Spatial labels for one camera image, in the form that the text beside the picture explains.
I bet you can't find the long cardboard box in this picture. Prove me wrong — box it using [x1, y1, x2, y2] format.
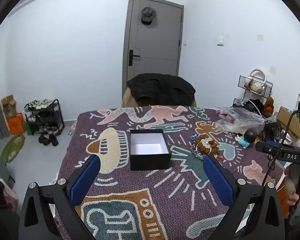
[276, 106, 300, 141]

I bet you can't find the printed woven blanket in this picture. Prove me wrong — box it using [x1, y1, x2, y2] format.
[54, 105, 290, 240]

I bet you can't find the green floor mat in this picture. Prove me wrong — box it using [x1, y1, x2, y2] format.
[1, 133, 26, 163]

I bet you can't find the person's right hand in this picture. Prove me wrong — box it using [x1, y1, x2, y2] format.
[284, 166, 300, 205]

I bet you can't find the orange box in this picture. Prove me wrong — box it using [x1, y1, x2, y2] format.
[7, 113, 26, 134]

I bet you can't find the white handled bag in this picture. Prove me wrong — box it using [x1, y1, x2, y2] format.
[247, 68, 267, 93]

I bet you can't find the black-haired doll figurine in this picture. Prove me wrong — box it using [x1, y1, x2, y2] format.
[235, 127, 258, 149]

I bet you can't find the open cardboard box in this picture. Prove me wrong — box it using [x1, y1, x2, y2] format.
[1, 95, 17, 119]

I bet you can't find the black wire basket rack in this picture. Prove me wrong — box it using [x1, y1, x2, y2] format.
[232, 74, 273, 110]

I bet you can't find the tan chair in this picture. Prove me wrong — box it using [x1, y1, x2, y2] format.
[122, 88, 197, 108]

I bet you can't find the black gift box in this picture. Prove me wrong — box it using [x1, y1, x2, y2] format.
[129, 129, 171, 171]

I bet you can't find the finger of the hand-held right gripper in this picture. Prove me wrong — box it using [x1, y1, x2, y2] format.
[255, 142, 292, 156]
[265, 141, 294, 148]

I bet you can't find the black jacket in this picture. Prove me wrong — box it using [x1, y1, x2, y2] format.
[126, 73, 196, 105]

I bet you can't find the grey door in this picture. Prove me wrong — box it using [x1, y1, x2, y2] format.
[122, 0, 185, 98]

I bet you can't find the black shoe rack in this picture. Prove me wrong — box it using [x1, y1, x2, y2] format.
[24, 99, 65, 136]

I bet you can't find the brown and red plush toy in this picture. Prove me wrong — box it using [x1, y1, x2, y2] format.
[263, 97, 275, 113]

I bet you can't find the black door handle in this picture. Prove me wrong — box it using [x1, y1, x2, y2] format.
[128, 50, 141, 66]

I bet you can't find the clear plastic bag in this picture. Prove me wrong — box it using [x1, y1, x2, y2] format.
[216, 106, 265, 133]

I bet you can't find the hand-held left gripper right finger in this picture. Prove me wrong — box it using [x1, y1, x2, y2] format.
[202, 154, 285, 240]

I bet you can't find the grey cap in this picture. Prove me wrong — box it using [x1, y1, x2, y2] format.
[141, 6, 157, 25]

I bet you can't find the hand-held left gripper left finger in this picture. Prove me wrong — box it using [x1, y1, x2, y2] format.
[19, 154, 102, 240]

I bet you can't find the black cable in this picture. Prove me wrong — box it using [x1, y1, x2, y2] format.
[262, 109, 300, 186]

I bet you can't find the black bag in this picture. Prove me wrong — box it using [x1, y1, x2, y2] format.
[234, 99, 265, 117]

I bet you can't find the thin hoop bangle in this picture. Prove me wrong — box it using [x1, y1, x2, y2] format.
[195, 141, 212, 157]

